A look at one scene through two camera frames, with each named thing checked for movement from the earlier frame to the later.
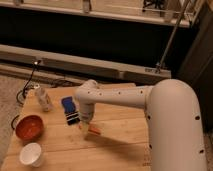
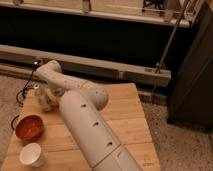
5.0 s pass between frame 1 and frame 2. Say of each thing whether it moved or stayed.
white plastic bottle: stayed
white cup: stayed
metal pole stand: stayed
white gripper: moved
